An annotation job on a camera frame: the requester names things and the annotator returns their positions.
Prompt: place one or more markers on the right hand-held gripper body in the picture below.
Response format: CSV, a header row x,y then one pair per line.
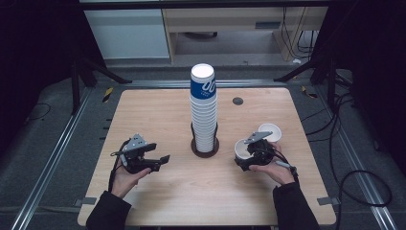
x,y
263,155

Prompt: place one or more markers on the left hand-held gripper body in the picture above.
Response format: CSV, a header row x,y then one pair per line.
x,y
135,143

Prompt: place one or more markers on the white blue paper cup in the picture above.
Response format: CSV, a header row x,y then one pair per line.
x,y
241,150
271,128

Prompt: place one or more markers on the black cup holder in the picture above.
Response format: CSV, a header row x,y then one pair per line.
x,y
205,154

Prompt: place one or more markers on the stack of paper cups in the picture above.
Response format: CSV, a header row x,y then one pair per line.
x,y
203,115

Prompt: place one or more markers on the person's right hand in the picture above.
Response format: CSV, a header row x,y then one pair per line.
x,y
279,172

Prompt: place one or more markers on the person's left hand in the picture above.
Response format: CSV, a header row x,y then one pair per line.
x,y
124,183

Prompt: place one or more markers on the black table grommet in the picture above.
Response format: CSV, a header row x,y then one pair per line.
x,y
237,101

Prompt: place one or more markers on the yellow black tape strip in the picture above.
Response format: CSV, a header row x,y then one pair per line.
x,y
108,94
306,92

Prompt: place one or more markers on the black metal stand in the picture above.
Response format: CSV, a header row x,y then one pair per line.
x,y
332,83
75,89

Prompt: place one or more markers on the white cabinet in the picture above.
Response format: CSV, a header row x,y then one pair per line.
x,y
127,33

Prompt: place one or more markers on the wooden desk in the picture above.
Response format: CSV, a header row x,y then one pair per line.
x,y
223,19

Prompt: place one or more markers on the metal floor rail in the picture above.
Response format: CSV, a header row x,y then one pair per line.
x,y
159,84
48,169
360,172

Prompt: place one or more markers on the grey table bracket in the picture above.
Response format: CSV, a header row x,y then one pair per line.
x,y
327,201
86,201

